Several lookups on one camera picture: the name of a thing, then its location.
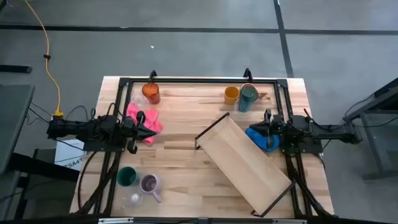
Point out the silver bracket plate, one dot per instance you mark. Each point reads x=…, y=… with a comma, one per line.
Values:
x=289, y=221
x=115, y=221

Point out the white labelled box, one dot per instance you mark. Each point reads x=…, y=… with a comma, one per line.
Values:
x=66, y=155

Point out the black floor bar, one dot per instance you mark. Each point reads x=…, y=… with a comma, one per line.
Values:
x=15, y=69

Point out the yellow cup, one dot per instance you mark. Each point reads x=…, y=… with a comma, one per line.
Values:
x=231, y=93

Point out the teal faceted tall tumbler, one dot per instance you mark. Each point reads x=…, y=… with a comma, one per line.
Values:
x=247, y=98

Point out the wooden shelf with black legs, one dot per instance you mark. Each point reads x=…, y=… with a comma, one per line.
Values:
x=245, y=161

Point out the clear plastic cup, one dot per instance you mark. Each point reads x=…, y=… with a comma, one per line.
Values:
x=140, y=100
x=133, y=199

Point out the grey desk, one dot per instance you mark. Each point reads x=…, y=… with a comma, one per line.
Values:
x=12, y=118

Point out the lavender mug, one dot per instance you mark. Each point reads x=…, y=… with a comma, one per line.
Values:
x=149, y=183

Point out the pink towel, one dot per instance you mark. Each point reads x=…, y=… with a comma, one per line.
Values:
x=152, y=119

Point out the dark desk frame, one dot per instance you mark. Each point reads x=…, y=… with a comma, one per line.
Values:
x=371, y=146

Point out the dark green cup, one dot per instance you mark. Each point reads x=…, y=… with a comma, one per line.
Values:
x=127, y=176

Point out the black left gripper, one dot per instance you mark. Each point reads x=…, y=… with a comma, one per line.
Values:
x=132, y=129

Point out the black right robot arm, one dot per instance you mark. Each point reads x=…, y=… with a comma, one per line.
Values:
x=335, y=132

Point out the blue towel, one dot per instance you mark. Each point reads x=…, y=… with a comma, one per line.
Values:
x=258, y=140

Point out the orange faceted tumbler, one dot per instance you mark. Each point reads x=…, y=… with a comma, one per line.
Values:
x=151, y=91

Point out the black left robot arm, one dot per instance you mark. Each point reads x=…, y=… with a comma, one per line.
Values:
x=77, y=129

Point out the black metal table frame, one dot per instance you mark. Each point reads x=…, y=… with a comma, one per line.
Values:
x=202, y=81

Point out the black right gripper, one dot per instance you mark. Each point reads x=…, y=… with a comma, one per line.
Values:
x=280, y=129

